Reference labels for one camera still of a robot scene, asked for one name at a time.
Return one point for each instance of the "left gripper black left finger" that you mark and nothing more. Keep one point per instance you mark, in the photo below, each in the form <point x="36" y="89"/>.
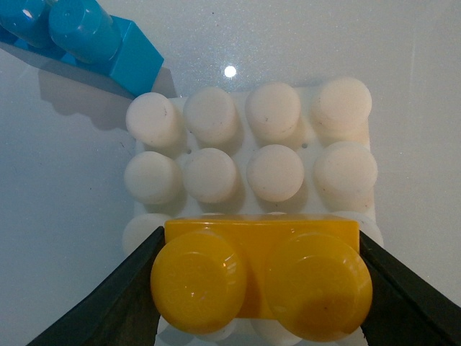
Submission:
<point x="119" y="311"/>

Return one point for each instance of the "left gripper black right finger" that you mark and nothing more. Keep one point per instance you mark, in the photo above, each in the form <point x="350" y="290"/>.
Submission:
<point x="405" y="309"/>

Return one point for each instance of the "yellow two-stud block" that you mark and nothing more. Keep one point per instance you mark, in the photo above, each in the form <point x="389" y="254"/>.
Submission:
<point x="302" y="271"/>

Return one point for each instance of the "blue three-stud block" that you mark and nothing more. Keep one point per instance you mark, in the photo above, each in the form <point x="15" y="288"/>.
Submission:
<point x="81" y="41"/>

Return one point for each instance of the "white studded base plate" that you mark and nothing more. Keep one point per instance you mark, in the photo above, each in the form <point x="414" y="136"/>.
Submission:
<point x="274" y="150"/>

